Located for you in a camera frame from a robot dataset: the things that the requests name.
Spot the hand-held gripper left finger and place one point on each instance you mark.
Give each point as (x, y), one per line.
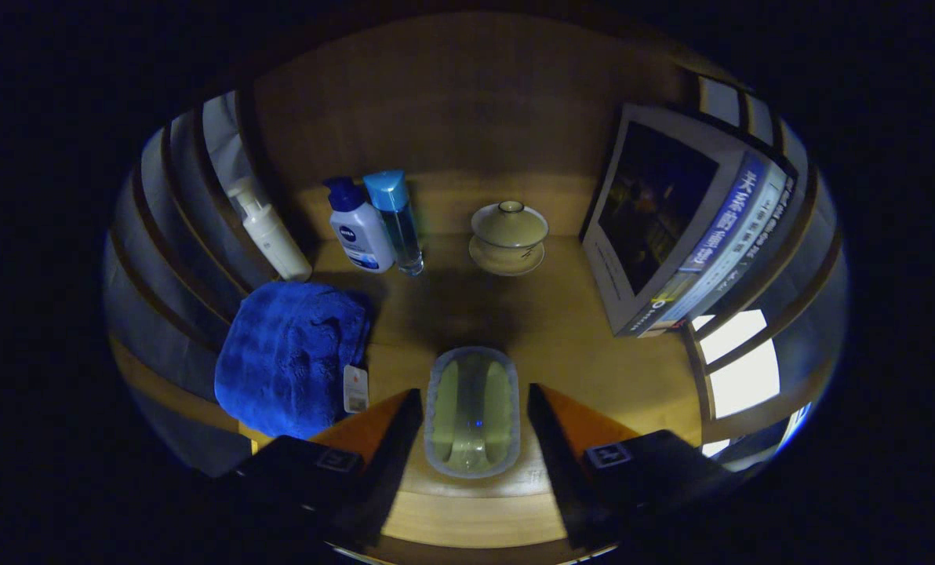
(381, 471)

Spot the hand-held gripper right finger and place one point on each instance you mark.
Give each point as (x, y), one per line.
(571, 471)

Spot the wooden countertop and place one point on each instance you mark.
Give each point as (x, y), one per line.
(562, 329)

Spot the wooden cabinet with slatted sides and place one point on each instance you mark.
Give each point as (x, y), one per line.
(452, 102)

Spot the blue folded towel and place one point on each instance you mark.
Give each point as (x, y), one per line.
(287, 353)

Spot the white bottle with blue cap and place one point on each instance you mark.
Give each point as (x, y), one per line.
(358, 235)

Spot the beige lidded teacup with saucer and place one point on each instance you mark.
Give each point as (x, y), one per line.
(508, 231)

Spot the white pump bottle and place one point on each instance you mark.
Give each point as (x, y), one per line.
(275, 239)

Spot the clear bottle with teal cap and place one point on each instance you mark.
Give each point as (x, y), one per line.
(393, 204)

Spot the book with pale blue spine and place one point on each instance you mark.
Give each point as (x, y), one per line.
(758, 235)

